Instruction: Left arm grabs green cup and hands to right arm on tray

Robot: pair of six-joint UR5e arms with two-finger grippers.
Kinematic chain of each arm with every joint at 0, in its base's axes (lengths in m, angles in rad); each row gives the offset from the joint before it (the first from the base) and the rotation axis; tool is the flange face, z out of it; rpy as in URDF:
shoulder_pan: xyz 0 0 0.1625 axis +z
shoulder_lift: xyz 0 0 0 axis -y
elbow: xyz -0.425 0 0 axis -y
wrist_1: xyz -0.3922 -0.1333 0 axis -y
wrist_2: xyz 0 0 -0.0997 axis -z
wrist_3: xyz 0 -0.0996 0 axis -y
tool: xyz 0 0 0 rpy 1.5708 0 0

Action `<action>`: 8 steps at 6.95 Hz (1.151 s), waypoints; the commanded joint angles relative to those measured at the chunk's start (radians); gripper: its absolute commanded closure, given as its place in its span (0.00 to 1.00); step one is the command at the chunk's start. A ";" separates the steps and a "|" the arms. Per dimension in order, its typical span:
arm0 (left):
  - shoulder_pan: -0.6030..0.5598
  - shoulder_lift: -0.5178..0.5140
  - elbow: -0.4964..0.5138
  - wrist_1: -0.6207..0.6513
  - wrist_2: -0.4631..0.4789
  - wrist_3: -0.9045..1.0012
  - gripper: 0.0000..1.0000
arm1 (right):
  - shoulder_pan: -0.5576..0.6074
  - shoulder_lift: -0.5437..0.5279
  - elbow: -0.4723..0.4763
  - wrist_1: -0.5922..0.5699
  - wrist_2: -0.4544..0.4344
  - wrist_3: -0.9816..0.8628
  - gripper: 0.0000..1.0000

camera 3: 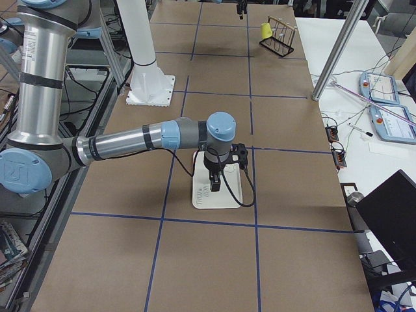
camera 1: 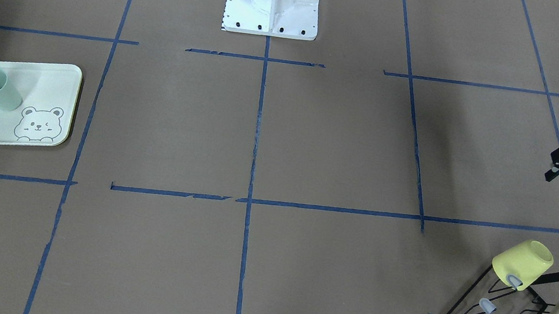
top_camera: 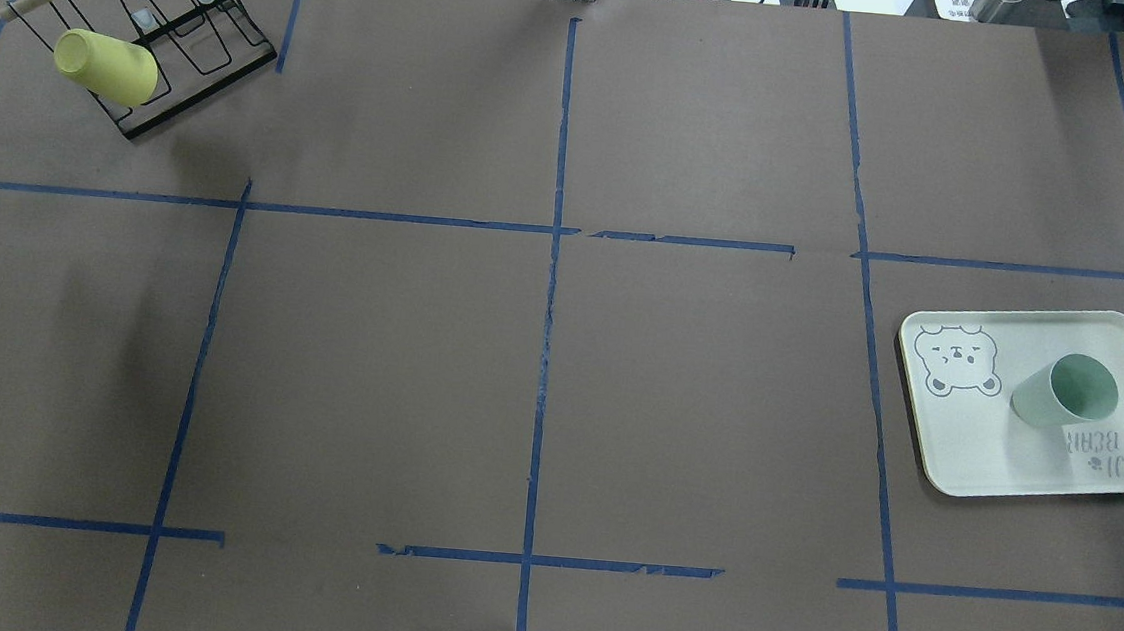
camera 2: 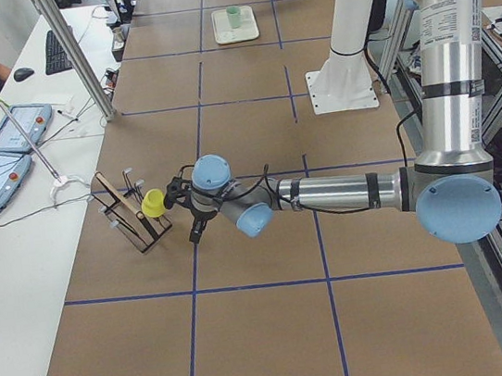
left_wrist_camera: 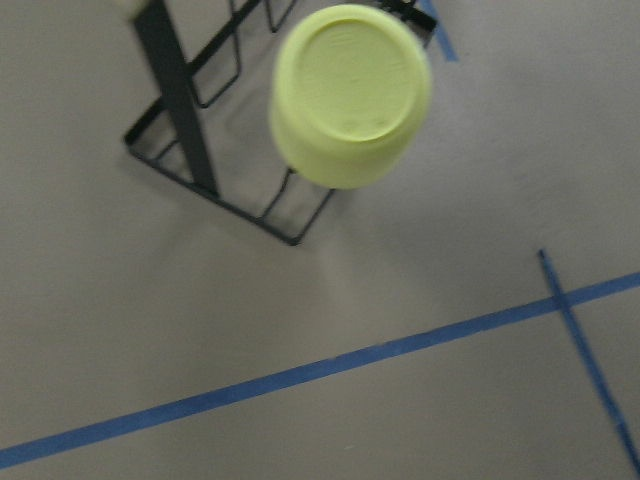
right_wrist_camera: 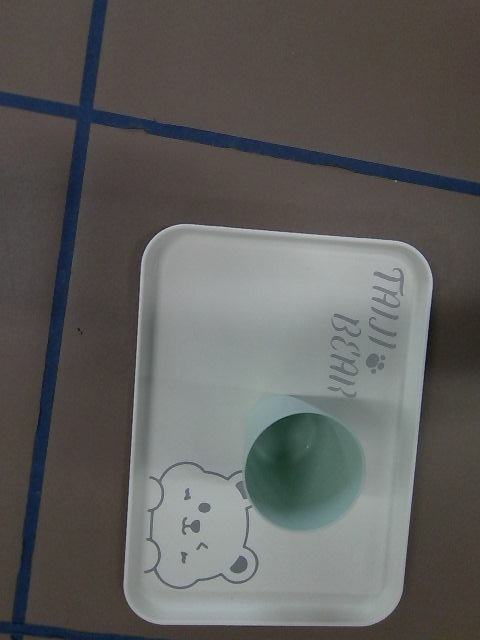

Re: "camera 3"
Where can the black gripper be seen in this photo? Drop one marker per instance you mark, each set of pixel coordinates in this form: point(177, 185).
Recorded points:
point(212, 169)
point(240, 8)

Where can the cream bear print tray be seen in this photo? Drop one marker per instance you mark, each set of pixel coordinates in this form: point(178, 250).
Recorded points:
point(204, 198)

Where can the yellow plastic cup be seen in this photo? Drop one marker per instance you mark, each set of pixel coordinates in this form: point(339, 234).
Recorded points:
point(266, 31)

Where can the orange connector box near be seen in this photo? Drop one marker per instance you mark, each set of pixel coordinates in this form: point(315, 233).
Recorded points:
point(339, 158)

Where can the orange connector box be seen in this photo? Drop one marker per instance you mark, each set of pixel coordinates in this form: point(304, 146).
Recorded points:
point(332, 134)
point(339, 158)

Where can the orange connector box far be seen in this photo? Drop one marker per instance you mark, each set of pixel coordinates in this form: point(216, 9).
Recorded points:
point(332, 134)

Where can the metal cylinder can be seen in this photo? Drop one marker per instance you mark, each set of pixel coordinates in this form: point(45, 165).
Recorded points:
point(354, 198)

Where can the upper teach pendant tablet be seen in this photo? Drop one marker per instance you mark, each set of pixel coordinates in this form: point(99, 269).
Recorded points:
point(379, 88)

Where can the teach pendant tablet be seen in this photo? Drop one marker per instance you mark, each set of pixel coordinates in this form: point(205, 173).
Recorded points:
point(379, 88)
point(389, 124)

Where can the black laptop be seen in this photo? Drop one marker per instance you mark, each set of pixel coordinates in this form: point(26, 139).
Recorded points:
point(389, 212)

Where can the lower teach pendant tablet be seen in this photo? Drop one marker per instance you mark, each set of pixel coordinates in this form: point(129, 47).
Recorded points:
point(389, 124)

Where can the metal reacher grabber stick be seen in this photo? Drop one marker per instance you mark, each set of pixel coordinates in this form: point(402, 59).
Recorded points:
point(370, 102)

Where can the stack of books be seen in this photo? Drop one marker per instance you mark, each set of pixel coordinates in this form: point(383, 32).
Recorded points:
point(13, 253)

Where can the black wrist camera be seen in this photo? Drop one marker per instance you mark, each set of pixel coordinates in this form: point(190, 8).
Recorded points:
point(238, 155)

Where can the black wire cup rack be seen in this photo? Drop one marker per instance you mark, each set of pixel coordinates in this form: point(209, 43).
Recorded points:
point(281, 43)

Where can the aluminium frame post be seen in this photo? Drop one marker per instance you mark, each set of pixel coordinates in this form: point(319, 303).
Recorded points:
point(354, 15)

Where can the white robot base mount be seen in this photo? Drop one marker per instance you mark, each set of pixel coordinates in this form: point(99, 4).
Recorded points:
point(149, 85)

